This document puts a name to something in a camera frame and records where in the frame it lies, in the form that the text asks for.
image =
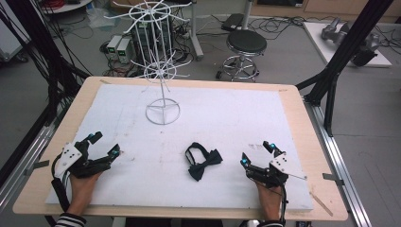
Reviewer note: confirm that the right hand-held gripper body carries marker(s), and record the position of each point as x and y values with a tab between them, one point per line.
273	173

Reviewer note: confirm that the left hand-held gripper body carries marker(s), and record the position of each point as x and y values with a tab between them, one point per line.
70	157

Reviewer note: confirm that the black bow tie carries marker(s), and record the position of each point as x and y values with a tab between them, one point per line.
205	164

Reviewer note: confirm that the person's right hand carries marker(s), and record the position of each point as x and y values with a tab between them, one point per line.
270	200

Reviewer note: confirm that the person's left hand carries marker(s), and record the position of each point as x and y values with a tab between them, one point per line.
82	192

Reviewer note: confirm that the white foam board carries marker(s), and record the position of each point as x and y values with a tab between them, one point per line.
220	119

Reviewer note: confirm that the person's dark right sleeve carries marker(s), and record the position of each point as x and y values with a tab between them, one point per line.
271	224

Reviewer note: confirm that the thin wooden stick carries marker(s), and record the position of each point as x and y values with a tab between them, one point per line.
321	204

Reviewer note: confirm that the person's striped left sleeve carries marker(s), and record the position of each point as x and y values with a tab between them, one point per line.
71	220

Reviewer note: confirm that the white power supply unit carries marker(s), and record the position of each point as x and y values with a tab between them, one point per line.
124	51
113	47

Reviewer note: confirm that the black round stool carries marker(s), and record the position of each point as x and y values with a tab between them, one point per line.
247	41

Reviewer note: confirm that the white floor platform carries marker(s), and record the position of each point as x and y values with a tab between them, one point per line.
318	41

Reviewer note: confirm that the dark equipment tower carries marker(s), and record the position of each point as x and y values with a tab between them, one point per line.
151	34

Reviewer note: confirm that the black flat box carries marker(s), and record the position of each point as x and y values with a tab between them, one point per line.
232	22

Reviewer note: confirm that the round white table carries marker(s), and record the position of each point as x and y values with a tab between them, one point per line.
69	7

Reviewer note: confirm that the aluminium table rail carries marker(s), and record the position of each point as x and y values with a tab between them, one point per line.
25	164
340	176

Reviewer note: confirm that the black frame strut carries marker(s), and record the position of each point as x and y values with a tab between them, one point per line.
41	41
346	47

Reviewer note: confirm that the grey metal stand post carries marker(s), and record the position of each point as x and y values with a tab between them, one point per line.
195	34

